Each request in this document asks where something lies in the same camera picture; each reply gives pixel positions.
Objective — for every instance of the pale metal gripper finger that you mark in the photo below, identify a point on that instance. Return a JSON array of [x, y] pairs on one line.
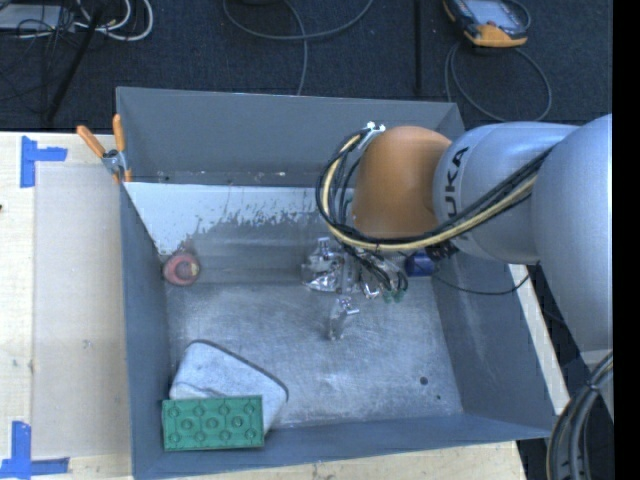
[[324, 274], [338, 320]]

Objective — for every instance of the small blue object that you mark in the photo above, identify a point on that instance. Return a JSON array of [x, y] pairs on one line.
[[418, 265]]

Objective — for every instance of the grey metal bin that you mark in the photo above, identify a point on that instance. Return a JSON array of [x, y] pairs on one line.
[[280, 348]]

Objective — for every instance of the grey cloth pad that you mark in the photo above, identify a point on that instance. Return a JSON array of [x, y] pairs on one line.
[[225, 373]]

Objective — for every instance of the red round object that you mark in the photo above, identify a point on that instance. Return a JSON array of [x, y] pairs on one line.
[[181, 269]]

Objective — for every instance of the dark green flat block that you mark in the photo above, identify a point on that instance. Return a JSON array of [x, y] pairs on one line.
[[212, 423]]

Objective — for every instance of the pale wood board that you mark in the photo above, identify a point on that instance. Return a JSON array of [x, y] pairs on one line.
[[75, 293]]

